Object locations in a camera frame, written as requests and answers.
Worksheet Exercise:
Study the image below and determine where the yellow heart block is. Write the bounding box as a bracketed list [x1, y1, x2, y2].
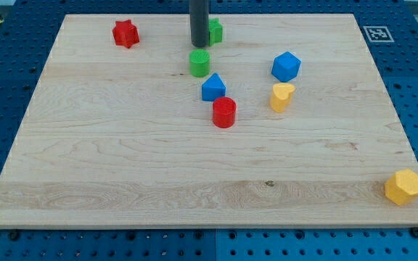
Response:
[269, 83, 295, 112]

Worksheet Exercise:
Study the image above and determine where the blue cube block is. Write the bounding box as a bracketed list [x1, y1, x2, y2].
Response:
[271, 51, 301, 83]

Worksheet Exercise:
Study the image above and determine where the red cylinder block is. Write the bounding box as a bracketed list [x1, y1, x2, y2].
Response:
[212, 96, 237, 128]

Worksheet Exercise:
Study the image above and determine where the blue triangle block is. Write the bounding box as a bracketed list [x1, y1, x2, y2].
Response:
[201, 73, 226, 102]

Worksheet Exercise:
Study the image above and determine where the green cylinder block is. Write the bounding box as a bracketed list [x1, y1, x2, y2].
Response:
[189, 49, 210, 78]

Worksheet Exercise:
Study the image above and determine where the wooden board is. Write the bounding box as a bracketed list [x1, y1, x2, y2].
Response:
[0, 14, 418, 229]

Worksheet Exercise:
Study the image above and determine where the green star block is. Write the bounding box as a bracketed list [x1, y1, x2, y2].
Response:
[208, 18, 223, 46]

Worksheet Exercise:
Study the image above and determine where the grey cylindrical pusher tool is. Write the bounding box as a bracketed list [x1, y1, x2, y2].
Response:
[189, 0, 210, 48]

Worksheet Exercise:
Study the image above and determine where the red star block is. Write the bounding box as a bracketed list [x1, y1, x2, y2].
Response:
[112, 20, 140, 49]

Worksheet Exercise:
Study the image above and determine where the white fiducial marker tag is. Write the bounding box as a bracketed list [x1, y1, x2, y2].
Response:
[364, 25, 394, 43]

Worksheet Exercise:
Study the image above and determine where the yellow hexagon block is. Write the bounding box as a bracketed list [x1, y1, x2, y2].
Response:
[384, 169, 418, 206]

